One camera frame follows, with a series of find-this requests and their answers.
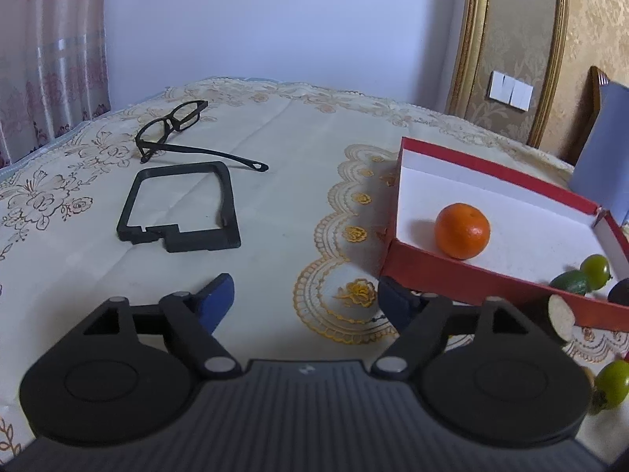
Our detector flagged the orange mandarin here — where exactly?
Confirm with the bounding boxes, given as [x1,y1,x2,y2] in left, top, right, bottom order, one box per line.
[434,203,490,260]

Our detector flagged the blue electric kettle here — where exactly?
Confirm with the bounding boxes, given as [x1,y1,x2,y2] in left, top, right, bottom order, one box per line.
[568,82,629,225]

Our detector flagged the cut green cucumber piece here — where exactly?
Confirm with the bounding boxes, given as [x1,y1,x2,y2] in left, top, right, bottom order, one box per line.
[549,269,590,296]

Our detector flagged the white wall switch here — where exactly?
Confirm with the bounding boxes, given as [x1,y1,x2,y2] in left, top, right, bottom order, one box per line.
[488,70,533,112]

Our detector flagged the green tomato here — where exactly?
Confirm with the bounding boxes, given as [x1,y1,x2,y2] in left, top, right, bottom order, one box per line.
[590,359,629,415]
[580,254,612,292]

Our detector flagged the gold picture frame moulding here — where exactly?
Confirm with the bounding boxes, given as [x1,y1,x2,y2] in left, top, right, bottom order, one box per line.
[446,0,568,148]

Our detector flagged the red cardboard tray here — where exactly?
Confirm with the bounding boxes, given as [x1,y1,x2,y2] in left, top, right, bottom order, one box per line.
[379,138,628,305]

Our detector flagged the black eyeglasses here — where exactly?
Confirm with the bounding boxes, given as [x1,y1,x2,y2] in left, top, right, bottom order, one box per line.
[134,99,270,173]

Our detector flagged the eggplant piece white cut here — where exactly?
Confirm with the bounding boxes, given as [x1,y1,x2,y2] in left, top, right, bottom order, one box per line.
[519,294,576,346]

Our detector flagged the black plastic frame left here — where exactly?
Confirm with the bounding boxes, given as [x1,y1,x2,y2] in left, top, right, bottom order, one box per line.
[116,162,241,253]

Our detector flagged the pink curtain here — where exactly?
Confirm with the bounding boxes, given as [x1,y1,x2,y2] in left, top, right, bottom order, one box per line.
[1,0,111,166]

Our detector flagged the floral tablecloth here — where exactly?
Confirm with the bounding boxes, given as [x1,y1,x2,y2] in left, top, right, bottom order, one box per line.
[1,79,628,471]

